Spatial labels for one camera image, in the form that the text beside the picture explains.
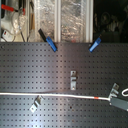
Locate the blue spring clamp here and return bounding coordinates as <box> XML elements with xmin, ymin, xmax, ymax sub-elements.
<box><xmin>38</xmin><ymin>29</ymin><xmax>57</xmax><ymax>52</ymax></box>
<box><xmin>89</xmin><ymin>34</ymin><xmax>102</xmax><ymax>53</ymax></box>

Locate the clear plastic wrapped frame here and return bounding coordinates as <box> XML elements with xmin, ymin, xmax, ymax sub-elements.
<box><xmin>34</xmin><ymin>0</ymin><xmax>94</xmax><ymax>43</ymax></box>

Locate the centre metal cable clip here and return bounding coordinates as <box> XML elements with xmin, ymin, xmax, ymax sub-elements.
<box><xmin>70</xmin><ymin>71</ymin><xmax>77</xmax><ymax>90</ymax></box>

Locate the metal cable clip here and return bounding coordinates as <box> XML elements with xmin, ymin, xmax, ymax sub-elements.
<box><xmin>109</xmin><ymin>84</ymin><xmax>119</xmax><ymax>98</ymax></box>
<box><xmin>30</xmin><ymin>96</ymin><xmax>43</xmax><ymax>113</ymax></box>
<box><xmin>70</xmin><ymin>71</ymin><xmax>77</xmax><ymax>90</ymax></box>

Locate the white cable loop at right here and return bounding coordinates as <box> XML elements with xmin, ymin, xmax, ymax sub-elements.
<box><xmin>121</xmin><ymin>87</ymin><xmax>128</xmax><ymax>97</ymax></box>

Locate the lower left metal cable clip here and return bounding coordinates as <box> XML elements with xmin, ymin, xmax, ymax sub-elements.
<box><xmin>30</xmin><ymin>96</ymin><xmax>43</xmax><ymax>113</ymax></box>

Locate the black connector block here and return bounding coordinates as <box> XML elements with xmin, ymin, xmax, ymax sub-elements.
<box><xmin>110</xmin><ymin>98</ymin><xmax>128</xmax><ymax>111</ymax></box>

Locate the right blue spring clamp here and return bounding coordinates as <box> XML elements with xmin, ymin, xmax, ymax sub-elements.
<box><xmin>89</xmin><ymin>34</ymin><xmax>102</xmax><ymax>53</ymax></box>

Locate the black perforated pegboard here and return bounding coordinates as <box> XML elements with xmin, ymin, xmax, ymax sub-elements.
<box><xmin>0</xmin><ymin>43</ymin><xmax>128</xmax><ymax>128</ymax></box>

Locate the left blue spring clamp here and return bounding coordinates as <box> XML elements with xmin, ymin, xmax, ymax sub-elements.
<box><xmin>38</xmin><ymin>29</ymin><xmax>57</xmax><ymax>52</ymax></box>

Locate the right metal cable clip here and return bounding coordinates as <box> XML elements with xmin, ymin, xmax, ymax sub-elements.
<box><xmin>109</xmin><ymin>84</ymin><xmax>119</xmax><ymax>98</ymax></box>

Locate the white cable with red mark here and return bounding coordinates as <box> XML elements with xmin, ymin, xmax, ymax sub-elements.
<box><xmin>0</xmin><ymin>92</ymin><xmax>112</xmax><ymax>101</ymax></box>

